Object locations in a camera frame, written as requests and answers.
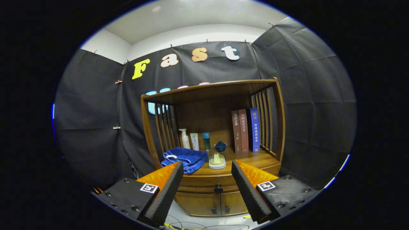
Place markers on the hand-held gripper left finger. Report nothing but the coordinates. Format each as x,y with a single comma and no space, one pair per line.
166,196

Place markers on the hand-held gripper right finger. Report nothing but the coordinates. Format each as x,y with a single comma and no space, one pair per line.
249,195

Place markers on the wooden drawer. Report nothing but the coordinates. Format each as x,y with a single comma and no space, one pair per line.
207,180

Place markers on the wooden cabinet door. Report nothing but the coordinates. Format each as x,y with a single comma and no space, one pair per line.
198,204
235,203

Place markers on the wooden countertop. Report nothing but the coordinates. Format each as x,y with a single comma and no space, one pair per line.
249,159

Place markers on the wooden cabinet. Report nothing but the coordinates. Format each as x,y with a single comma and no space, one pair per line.
207,118

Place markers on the yellow floor tape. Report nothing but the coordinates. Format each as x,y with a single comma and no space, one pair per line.
246,216

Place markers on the blue folded towel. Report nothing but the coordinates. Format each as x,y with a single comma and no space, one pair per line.
188,156

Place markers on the blue lidded teacup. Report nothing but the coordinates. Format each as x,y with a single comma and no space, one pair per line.
220,147

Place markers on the white pump bottle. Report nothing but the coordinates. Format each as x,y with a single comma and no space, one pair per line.
185,142

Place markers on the reddish brown book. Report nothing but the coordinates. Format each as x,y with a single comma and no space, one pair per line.
243,134

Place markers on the blue book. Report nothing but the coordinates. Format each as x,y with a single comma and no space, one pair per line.
255,134

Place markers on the white green tube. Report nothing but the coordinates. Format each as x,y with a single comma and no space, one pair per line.
194,142

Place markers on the dark brown book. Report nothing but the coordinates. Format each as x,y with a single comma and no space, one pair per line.
236,134

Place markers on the teal bottle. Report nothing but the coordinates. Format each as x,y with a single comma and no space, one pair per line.
206,142

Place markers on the black backdrop cloth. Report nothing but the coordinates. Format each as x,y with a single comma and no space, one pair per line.
303,95

